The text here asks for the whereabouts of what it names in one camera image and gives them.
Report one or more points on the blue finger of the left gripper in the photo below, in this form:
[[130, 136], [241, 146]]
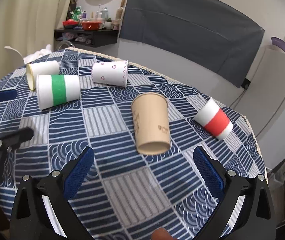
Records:
[[2, 96], [12, 141]]

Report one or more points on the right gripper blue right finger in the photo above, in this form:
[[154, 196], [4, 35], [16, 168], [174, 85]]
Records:
[[224, 185]]

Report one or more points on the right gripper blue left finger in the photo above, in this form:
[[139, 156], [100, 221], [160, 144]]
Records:
[[60, 189]]

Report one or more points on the brown paper cup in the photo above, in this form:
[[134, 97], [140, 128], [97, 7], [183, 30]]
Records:
[[151, 124]]

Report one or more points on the white cup green band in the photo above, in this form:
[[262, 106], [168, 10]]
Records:
[[54, 90]]

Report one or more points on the white cup yellow rim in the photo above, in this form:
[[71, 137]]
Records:
[[40, 68]]

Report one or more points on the white cup red band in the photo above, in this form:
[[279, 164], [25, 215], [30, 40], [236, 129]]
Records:
[[214, 120]]

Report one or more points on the white cup pink hearts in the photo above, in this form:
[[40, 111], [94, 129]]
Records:
[[110, 73]]

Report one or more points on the person right hand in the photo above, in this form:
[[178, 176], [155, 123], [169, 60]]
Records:
[[161, 234]]

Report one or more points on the white chair back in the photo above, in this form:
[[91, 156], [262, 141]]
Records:
[[15, 56]]

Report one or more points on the blue white patterned tablecloth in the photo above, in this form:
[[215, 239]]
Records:
[[125, 195]]

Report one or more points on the cream curtain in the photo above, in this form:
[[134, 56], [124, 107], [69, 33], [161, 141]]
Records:
[[28, 26]]

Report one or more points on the white refrigerator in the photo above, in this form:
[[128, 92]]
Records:
[[264, 106]]

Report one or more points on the red flat bowl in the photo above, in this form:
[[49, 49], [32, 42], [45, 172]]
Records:
[[70, 24]]

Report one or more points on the green snack bag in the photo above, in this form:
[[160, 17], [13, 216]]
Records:
[[76, 14]]

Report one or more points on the red colander bowl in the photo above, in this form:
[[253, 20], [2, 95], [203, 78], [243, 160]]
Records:
[[91, 25]]

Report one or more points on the purple basin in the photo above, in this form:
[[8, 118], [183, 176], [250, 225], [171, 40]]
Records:
[[278, 43]]

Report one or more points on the black wall shelf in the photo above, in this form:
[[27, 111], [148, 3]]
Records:
[[95, 39]]

